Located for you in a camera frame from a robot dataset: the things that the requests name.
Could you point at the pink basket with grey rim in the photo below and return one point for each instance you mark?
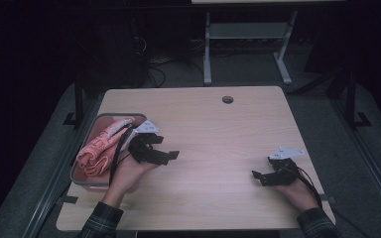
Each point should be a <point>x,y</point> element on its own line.
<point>82,178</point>

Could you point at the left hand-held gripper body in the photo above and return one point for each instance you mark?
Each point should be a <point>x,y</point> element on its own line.
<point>145,150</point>

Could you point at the black upright post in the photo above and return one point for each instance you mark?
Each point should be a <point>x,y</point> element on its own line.
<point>351,95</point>
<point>78,99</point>

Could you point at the grey metal stand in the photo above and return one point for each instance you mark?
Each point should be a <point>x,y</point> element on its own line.
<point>244,31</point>

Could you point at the person's left hand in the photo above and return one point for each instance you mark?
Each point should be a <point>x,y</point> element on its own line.
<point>129,178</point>

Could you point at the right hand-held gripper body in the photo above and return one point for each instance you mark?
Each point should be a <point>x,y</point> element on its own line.
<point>282,172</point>

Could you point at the metal floor rail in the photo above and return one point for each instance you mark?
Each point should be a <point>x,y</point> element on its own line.
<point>56,172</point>
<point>370,165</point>

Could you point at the person's right hand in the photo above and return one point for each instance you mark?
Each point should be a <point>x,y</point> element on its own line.
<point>299,196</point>

